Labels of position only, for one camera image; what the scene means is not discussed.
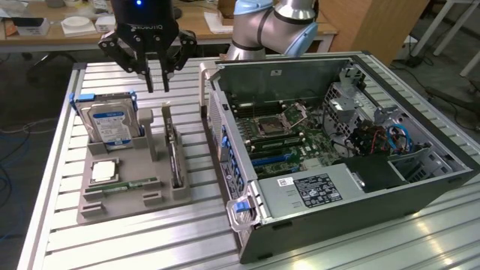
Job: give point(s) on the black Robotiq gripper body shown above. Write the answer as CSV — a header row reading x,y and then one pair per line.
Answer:
x,y
146,19

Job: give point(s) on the black Nvidia graphics card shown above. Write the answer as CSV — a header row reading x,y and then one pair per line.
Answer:
x,y
174,157

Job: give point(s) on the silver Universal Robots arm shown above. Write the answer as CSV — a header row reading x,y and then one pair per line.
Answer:
x,y
259,28

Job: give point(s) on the white labelled box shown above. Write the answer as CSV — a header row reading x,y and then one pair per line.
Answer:
x,y
107,25

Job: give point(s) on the wooden desk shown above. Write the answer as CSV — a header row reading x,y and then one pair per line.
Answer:
x,y
56,40
192,22

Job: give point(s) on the white paper stack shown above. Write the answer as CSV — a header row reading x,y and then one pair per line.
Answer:
x,y
219,28

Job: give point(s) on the white round dish box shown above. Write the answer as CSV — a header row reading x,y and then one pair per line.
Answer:
x,y
78,26

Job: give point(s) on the grey cup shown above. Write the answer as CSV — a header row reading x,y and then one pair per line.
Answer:
x,y
55,3

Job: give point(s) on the hard disk with blue caddy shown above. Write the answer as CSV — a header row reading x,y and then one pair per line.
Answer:
x,y
108,123

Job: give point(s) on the white box with black top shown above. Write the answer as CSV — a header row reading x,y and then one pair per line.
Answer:
x,y
32,28

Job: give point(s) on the thin metal locking lever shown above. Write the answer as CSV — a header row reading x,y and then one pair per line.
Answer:
x,y
255,107

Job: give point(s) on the orange box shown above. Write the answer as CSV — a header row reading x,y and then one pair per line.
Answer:
x,y
7,31

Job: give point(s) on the metal CPU socket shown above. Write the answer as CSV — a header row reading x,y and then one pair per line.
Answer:
x,y
270,126

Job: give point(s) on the metal socket cover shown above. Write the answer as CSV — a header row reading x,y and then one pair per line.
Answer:
x,y
298,112

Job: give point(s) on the black installed RAM stick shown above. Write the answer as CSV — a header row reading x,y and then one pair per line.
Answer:
x,y
278,142

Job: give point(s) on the silver CPU chip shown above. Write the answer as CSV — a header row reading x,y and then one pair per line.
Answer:
x,y
104,172

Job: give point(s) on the green motherboard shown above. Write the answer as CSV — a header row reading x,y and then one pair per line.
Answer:
x,y
307,140

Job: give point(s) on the green RAM stick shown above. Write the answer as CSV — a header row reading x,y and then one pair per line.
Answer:
x,y
123,185

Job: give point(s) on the perforated metal disk bay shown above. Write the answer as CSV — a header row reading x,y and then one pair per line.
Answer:
x,y
344,104

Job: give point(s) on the white power connector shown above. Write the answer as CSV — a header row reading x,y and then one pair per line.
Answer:
x,y
311,164

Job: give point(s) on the wooden cabinet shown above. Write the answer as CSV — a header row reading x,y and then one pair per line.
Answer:
x,y
375,28

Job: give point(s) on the grey plastic parts rack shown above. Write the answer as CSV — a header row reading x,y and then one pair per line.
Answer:
x,y
131,205

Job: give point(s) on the grey power supply unit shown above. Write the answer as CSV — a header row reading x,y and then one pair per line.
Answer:
x,y
274,197

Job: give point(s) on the blue case latch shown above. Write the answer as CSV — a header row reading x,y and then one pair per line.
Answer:
x,y
240,206

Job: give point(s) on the open black PC case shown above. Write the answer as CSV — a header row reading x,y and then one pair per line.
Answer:
x,y
338,225

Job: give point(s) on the black chair base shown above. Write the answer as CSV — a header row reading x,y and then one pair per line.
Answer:
x,y
454,97

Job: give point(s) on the black case switch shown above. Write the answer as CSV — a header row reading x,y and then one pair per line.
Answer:
x,y
226,107

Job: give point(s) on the grey metal disk bay bracket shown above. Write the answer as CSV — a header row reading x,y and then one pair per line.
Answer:
x,y
431,160

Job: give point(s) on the white table frame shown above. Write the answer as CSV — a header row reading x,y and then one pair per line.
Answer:
x,y
470,66

